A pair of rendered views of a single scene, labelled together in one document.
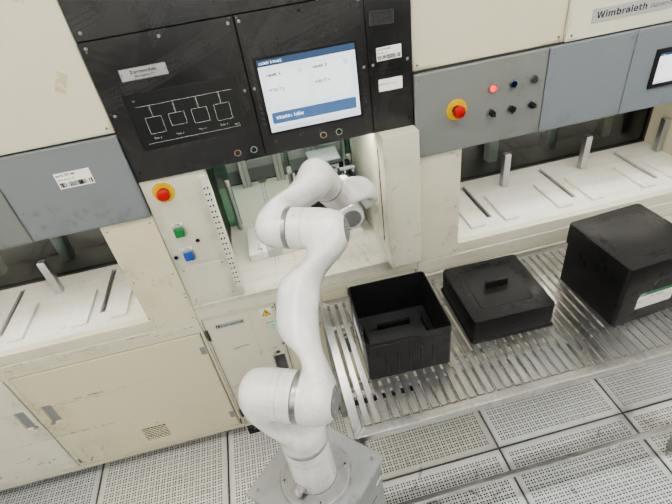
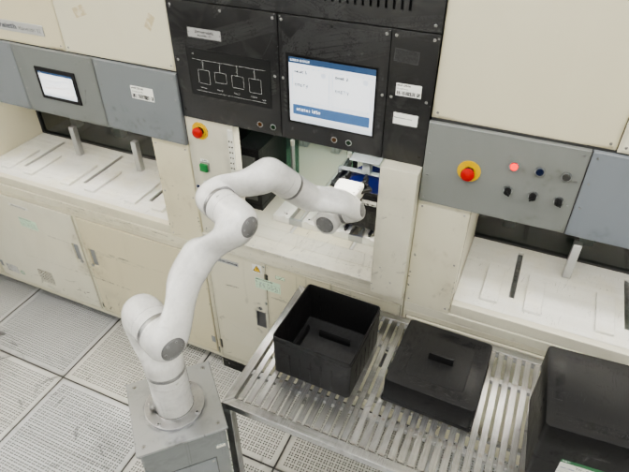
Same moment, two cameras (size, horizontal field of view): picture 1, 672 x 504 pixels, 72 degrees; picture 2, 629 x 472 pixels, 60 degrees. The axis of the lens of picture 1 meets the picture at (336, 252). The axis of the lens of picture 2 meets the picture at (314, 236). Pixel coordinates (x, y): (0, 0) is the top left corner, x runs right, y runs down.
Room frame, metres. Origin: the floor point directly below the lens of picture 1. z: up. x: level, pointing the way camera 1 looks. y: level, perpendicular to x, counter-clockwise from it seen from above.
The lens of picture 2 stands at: (-0.02, -0.76, 2.27)
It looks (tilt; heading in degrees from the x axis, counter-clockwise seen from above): 38 degrees down; 30
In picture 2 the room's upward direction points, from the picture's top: straight up
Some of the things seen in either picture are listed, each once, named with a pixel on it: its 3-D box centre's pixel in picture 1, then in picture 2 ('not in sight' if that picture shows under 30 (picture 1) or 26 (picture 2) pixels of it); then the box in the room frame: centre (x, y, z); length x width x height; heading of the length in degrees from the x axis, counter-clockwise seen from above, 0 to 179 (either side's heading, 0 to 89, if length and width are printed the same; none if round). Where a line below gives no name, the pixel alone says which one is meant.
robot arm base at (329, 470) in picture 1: (310, 457); (170, 387); (0.65, 0.15, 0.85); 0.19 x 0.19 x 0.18
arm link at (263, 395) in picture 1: (283, 409); (153, 335); (0.66, 0.18, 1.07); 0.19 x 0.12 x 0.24; 72
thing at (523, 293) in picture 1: (494, 292); (438, 368); (1.17, -0.54, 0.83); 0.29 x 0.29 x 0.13; 5
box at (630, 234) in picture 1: (625, 263); (588, 423); (1.15, -0.98, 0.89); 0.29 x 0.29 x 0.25; 10
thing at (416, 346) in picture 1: (397, 323); (328, 338); (1.08, -0.17, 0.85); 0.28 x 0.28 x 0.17; 5
